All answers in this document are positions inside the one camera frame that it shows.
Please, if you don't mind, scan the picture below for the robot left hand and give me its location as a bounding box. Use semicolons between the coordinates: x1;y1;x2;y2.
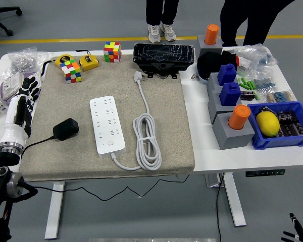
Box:
0;76;42;150

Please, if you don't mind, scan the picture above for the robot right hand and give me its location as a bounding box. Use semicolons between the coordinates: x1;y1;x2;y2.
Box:
280;212;303;242

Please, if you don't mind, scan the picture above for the black plug adapter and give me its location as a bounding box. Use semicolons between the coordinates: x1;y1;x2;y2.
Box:
52;117;80;142

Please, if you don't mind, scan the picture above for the white power strip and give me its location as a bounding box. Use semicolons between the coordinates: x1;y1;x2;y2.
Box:
89;95;127;159

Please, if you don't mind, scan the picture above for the purple tray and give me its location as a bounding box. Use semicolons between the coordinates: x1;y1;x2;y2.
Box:
0;72;42;106

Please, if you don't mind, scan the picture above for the white socket box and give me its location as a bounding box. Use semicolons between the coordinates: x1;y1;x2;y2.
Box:
24;72;43;88
2;72;24;100

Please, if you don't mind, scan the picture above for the black table control panel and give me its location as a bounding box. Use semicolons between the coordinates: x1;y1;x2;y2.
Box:
245;168;286;178

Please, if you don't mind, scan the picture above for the clear bag of metal nuts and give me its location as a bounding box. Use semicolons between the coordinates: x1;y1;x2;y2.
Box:
1;46;53;79

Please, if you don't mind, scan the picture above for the white table leg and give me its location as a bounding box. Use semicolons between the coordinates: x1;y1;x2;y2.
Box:
222;172;247;227
44;181;65;240

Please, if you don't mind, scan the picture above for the colourful puzzle cube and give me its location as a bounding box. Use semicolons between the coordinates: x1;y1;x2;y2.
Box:
60;59;82;84
103;41;122;63

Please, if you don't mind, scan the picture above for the round yellow tape measure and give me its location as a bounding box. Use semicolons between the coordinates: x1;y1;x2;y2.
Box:
41;53;75;77

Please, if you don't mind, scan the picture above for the blue plastic bin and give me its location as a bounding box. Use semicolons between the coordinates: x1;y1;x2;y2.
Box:
247;100;303;151

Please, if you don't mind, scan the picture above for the grey under-table box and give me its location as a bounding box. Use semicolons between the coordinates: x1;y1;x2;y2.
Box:
204;173;224;189

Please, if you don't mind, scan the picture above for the dark brown capacitor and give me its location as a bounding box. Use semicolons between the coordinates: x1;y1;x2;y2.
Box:
279;122;303;138
277;110;299;124

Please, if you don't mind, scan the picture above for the square yellow tape measure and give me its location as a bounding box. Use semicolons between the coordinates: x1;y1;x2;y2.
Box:
76;49;100;72

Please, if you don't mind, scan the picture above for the yellow lemon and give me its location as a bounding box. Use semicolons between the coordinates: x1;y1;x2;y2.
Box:
256;111;280;138

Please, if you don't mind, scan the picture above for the grey square block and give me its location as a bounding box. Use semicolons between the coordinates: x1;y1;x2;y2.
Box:
206;72;239;93
207;89;243;125
212;112;256;151
194;35;223;58

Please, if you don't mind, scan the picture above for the black office chair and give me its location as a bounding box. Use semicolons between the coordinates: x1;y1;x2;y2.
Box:
0;0;23;37

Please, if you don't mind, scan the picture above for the orange cylinder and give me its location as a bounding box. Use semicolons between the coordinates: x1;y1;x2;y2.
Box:
228;104;251;131
204;24;220;46

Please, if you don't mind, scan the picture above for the clear bag of tan resistors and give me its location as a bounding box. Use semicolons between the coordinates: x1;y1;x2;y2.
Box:
266;90;297;103

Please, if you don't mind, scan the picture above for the dark printed capacitor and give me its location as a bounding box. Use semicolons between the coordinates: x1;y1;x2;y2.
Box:
239;91;256;101

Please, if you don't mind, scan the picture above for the clear bag of blue resistors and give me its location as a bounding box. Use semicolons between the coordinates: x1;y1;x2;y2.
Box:
252;68;277;91

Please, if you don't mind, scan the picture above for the blue block with knob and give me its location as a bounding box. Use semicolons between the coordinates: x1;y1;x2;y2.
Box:
217;63;237;87
219;82;242;106

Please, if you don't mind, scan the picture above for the grey-brown mat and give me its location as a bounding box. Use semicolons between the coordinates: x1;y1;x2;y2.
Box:
19;54;195;182

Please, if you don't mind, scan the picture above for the black film-wrapped device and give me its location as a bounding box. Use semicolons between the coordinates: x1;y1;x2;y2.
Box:
132;43;194;79

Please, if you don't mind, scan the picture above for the red white labelled item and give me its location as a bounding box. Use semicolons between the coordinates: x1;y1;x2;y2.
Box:
235;55;252;69

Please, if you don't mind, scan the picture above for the large clear bag of resistors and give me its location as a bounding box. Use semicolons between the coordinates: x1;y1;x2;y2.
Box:
236;44;278;70

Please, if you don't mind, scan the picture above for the white blue round dish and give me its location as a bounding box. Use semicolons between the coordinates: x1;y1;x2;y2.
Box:
196;63;211;85

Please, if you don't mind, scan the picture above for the person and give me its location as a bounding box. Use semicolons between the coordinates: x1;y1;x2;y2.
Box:
145;0;180;43
220;0;296;47

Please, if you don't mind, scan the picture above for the black cloth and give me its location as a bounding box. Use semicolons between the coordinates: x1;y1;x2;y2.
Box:
196;50;239;79

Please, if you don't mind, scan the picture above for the black hanging cable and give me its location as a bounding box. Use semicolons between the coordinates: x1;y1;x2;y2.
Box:
215;173;224;242

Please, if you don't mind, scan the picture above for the thin black plug cord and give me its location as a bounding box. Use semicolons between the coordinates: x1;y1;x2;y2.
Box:
19;136;190;202

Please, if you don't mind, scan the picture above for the white cord with plug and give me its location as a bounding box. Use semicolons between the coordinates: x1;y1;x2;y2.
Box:
111;71;163;171

